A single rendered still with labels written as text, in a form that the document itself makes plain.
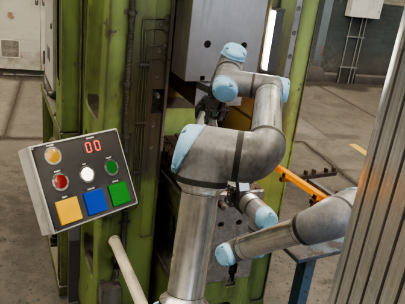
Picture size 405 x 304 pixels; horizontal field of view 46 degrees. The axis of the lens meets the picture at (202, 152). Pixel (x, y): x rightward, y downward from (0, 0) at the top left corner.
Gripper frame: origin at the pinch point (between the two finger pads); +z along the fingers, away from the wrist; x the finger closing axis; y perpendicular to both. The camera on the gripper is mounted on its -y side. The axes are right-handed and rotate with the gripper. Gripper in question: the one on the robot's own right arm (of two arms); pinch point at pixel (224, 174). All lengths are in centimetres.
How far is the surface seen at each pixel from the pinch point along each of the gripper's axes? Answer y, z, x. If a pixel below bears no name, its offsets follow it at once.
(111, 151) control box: -12.2, 0.5, -45.2
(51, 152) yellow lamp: -16, -7, -66
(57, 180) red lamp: -8, -12, -65
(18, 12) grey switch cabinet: 2, 550, -43
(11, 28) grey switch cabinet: 24, 552, -53
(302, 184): 5.7, -4.8, 34.9
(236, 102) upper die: -26.6, 8.3, 5.8
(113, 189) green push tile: -1.2, -7.5, -46.0
